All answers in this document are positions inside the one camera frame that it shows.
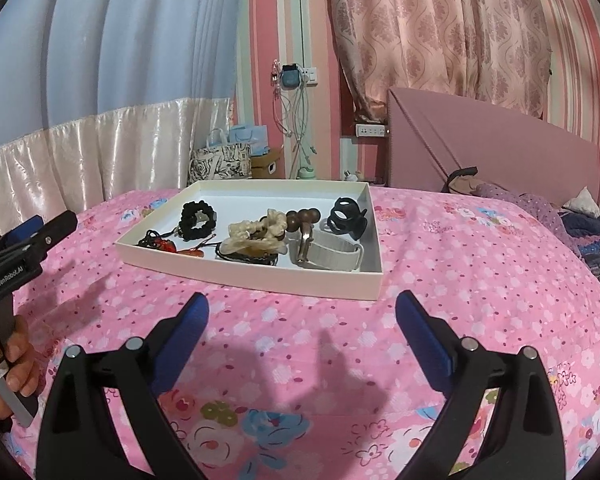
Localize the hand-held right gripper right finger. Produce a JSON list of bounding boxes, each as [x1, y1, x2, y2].
[[395, 290, 566, 480]]

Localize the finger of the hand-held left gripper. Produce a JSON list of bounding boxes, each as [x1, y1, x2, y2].
[[22, 210, 79, 264], [0, 214, 45, 249]]

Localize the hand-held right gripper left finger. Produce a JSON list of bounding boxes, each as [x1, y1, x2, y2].
[[36, 291, 211, 480]]

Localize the black cord charm bracelet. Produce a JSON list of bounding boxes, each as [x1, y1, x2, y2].
[[137, 229, 180, 255]]

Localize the white cardboard tray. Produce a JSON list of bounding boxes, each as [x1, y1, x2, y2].
[[116, 179, 385, 302]]

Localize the beige scrunchie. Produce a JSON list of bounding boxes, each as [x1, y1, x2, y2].
[[226, 208, 289, 257]]

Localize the black braided bracelet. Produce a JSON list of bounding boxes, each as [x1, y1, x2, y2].
[[179, 201, 217, 239]]

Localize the grey fabric headband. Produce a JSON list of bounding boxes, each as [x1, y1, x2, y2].
[[290, 226, 366, 274]]

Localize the black hair claw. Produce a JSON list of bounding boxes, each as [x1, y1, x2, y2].
[[321, 197, 370, 240]]

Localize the brown wooden bead bracelet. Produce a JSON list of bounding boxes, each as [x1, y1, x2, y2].
[[284, 208, 322, 234]]

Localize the person's left hand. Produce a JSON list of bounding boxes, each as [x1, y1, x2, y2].
[[0, 316, 42, 436]]

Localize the pink floral bedsheet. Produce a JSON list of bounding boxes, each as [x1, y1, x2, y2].
[[0, 185, 600, 480]]

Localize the blue and cream curtain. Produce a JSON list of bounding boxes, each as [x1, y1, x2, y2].
[[0, 0, 252, 247]]

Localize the tan and black bag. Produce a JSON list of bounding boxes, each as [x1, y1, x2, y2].
[[446, 167, 482, 197]]

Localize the black and white tote bag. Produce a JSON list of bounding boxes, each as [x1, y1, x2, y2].
[[187, 142, 254, 185]]

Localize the purple patterned blanket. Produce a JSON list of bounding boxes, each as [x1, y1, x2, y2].
[[475, 182, 600, 302]]

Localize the cardboard box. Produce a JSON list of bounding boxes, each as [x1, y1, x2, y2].
[[250, 147, 284, 179]]

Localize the pink headboard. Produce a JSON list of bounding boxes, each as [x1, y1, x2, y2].
[[387, 86, 600, 211]]

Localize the white pillow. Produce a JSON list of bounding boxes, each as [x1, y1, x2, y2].
[[562, 187, 600, 219]]

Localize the blue paper bag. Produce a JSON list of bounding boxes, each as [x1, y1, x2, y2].
[[228, 125, 270, 157]]

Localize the pink patterned curtain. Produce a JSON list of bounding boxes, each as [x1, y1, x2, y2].
[[322, 0, 554, 122]]

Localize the red string bracelet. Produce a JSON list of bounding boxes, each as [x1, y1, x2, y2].
[[179, 241, 222, 257]]

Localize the white charging cables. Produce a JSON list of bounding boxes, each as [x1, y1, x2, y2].
[[270, 60, 314, 162]]

